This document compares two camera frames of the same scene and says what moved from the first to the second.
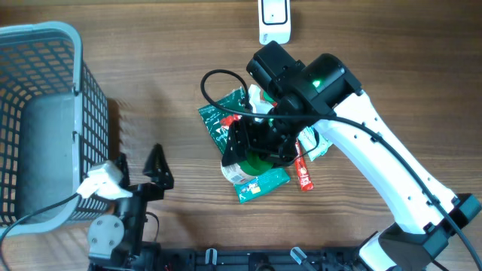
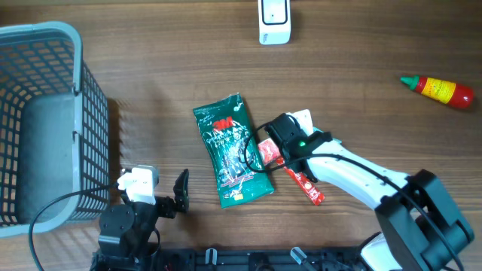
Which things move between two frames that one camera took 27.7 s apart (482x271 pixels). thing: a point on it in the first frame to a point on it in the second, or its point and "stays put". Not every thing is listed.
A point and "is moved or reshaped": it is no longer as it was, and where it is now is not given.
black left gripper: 153,191 to 169,208
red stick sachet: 305,182 to 315,195
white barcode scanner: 274,21 stays put
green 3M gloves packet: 219,123 is moved or reshaped
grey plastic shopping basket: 54,127 stays put
